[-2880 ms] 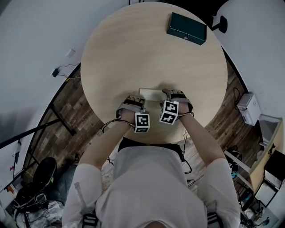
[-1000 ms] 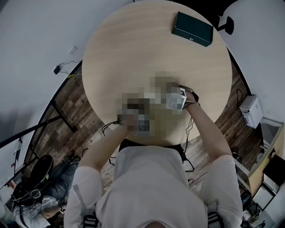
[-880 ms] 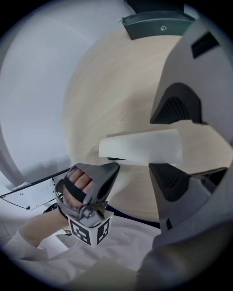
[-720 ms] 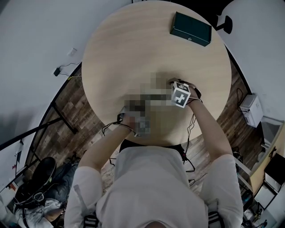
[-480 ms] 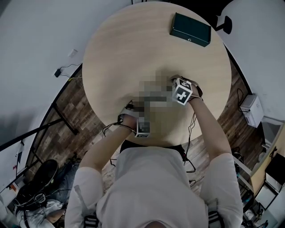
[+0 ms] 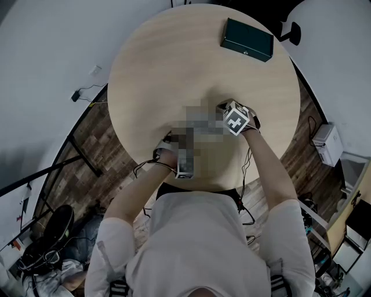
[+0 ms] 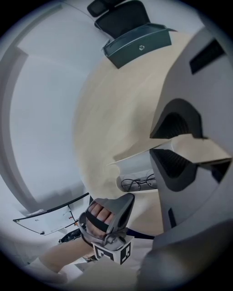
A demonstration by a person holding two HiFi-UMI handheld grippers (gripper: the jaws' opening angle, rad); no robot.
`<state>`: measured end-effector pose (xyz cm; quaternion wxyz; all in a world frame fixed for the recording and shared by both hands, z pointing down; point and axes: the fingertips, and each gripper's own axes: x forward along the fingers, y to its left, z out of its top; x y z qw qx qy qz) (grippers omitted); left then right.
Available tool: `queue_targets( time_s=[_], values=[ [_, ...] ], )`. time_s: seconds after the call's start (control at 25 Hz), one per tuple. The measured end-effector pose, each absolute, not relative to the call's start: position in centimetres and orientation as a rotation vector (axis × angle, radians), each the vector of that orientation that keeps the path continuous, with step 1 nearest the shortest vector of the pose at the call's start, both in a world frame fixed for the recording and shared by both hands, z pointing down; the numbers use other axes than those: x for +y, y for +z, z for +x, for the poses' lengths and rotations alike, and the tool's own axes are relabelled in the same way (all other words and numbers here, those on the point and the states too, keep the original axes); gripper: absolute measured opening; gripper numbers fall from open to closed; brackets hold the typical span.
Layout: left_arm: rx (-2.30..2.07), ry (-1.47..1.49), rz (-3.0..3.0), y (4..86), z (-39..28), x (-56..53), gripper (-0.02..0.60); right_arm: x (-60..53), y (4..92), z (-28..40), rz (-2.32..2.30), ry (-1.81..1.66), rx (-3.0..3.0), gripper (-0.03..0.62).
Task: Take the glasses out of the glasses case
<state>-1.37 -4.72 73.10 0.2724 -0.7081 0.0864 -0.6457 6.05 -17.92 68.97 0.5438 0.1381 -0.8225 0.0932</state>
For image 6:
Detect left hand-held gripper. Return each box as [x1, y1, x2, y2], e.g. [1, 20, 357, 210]
[153, 132, 194, 180]

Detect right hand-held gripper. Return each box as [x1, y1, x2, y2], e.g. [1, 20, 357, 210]
[216, 99, 256, 136]

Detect person's right forearm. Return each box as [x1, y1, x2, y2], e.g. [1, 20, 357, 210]
[240, 127, 298, 204]

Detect person's left forearm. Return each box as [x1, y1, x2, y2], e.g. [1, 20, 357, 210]
[104, 150, 179, 230]

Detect person's black shorts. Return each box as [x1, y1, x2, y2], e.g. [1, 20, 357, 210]
[156, 182, 241, 201]

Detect dark green box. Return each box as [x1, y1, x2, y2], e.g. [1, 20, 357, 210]
[219, 17, 275, 63]

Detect white printer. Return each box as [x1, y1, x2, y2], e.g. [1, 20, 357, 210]
[312, 124, 344, 168]

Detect black office chair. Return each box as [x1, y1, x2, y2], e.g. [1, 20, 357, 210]
[223, 0, 302, 46]

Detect person's white shirt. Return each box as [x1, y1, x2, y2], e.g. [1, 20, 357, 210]
[85, 191, 317, 297]

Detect grey bin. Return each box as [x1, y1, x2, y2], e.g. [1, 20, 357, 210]
[340, 158, 370, 194]

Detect white metal desk leg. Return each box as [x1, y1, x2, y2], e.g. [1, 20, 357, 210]
[298, 200, 331, 250]

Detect black bag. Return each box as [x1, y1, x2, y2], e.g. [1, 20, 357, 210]
[20, 204, 75, 272]

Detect light wooden desk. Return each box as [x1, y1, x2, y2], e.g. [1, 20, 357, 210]
[326, 159, 371, 256]

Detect black storage box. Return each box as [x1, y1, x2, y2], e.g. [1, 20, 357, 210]
[346, 200, 371, 241]

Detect white framed box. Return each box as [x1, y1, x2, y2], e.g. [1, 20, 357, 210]
[332, 240, 363, 273]

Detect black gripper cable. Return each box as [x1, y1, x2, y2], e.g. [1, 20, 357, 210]
[133, 158, 177, 179]
[237, 146, 256, 226]

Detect black printer cable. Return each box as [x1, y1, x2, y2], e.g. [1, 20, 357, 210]
[307, 115, 319, 146]

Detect black adapter cable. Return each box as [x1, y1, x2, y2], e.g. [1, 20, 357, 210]
[78, 83, 108, 102]

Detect black metal frame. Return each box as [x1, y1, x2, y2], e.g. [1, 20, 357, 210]
[0, 135, 104, 198]

